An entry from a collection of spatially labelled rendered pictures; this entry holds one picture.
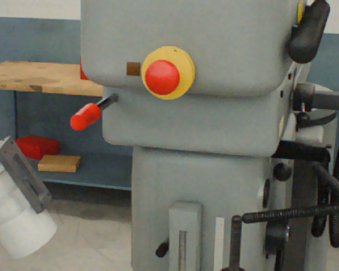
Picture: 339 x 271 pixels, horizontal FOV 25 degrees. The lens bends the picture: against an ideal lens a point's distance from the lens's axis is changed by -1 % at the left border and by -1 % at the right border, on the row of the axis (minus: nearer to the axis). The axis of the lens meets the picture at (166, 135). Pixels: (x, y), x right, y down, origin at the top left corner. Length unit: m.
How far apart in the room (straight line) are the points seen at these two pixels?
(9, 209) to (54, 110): 5.02
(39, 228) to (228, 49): 0.30
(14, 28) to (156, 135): 4.88
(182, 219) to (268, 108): 0.20
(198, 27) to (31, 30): 4.95
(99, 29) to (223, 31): 0.15
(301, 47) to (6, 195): 0.38
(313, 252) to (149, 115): 0.69
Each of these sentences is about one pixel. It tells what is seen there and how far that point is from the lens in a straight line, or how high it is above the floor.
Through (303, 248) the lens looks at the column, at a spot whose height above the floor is 1.29.
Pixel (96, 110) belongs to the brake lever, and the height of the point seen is 1.71.
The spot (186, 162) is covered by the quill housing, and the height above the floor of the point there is 1.61.
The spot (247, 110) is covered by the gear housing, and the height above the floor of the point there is 1.70.
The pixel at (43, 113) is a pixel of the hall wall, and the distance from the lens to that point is 5.91.
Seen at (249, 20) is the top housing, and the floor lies 1.82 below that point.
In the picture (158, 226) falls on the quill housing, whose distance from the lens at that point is 1.11.
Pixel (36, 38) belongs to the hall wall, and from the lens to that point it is 5.81.
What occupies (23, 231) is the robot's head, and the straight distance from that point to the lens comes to 0.86.
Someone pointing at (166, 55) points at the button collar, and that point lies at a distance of 0.88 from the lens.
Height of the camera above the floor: 1.94
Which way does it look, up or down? 16 degrees down
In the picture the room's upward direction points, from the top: 1 degrees clockwise
